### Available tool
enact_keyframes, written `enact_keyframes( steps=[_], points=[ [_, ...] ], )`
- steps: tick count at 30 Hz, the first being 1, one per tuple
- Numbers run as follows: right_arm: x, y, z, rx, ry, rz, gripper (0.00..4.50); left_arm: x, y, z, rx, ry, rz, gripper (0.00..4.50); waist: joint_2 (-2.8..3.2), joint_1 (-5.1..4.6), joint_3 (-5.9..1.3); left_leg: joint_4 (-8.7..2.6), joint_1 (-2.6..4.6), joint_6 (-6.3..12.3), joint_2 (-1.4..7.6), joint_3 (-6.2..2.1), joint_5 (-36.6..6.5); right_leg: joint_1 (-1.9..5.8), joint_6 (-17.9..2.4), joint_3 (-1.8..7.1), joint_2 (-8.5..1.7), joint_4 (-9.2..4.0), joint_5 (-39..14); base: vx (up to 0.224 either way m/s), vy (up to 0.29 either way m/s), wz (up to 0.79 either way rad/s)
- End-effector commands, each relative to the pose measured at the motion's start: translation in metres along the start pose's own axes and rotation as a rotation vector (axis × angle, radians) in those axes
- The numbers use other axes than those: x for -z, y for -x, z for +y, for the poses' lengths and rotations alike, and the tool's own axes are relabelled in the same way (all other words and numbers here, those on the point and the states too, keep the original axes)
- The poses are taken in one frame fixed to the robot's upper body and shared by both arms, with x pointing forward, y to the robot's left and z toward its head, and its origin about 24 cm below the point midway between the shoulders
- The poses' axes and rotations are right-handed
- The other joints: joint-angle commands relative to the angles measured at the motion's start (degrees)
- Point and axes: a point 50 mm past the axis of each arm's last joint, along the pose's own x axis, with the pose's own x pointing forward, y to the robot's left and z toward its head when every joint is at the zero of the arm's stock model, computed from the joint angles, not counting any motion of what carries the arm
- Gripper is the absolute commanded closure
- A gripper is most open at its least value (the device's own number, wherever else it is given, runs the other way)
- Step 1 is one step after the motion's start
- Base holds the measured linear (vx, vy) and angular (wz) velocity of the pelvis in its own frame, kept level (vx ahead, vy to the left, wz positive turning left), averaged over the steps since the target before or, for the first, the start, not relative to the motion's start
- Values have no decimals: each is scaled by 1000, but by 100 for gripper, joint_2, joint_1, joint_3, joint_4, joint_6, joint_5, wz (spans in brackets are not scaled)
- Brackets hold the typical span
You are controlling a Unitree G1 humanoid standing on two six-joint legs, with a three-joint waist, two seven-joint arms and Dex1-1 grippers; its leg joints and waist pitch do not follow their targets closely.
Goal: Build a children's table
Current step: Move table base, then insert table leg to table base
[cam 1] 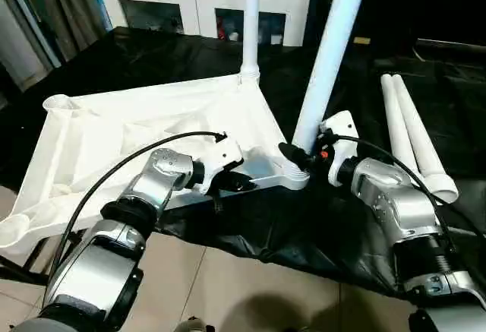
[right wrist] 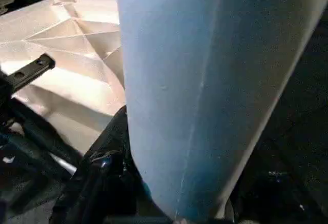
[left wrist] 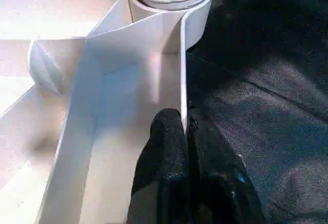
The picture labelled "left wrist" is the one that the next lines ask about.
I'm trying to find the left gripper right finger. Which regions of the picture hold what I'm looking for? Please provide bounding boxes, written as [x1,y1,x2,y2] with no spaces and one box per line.
[186,104,267,224]

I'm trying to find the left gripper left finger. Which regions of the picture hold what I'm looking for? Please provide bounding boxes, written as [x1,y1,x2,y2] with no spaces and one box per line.
[126,107,187,224]

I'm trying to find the white plastic table top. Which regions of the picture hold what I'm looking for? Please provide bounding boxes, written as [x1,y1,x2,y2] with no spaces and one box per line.
[0,0,218,224]

